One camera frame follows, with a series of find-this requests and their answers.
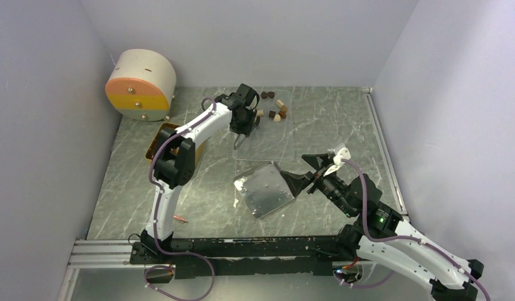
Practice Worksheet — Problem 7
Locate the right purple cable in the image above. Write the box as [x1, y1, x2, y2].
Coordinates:
[334, 159, 493, 301]

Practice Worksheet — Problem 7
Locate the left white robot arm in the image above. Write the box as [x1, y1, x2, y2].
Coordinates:
[140, 84, 260, 263]

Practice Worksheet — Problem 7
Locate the clear plastic tray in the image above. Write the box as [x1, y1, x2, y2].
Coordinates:
[232, 87, 294, 161]

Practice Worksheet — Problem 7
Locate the gold chocolate box tray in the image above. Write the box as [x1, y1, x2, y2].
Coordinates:
[145, 122, 206, 167]

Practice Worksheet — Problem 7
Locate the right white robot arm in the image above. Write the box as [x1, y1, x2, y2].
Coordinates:
[280, 153, 491, 300]

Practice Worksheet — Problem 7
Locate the square silver metal lid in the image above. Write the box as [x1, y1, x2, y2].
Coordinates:
[234, 162, 295, 219]

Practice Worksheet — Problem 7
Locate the red pen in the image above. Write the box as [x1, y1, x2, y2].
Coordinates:
[173, 215, 188, 224]

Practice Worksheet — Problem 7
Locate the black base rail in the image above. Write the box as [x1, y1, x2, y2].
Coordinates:
[130, 235, 359, 279]

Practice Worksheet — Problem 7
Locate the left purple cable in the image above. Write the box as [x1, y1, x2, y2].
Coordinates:
[143, 97, 217, 301]

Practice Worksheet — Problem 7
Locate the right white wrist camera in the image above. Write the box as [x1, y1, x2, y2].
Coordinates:
[323, 143, 351, 176]

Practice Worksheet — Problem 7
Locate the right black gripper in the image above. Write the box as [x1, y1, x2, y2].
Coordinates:
[279, 153, 355, 217]

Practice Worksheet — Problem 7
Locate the round pastel drawer box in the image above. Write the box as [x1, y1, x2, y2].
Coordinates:
[105, 49, 177, 122]

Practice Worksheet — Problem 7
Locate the purple cable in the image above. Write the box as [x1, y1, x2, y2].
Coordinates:
[334, 159, 493, 301]
[143, 97, 217, 301]

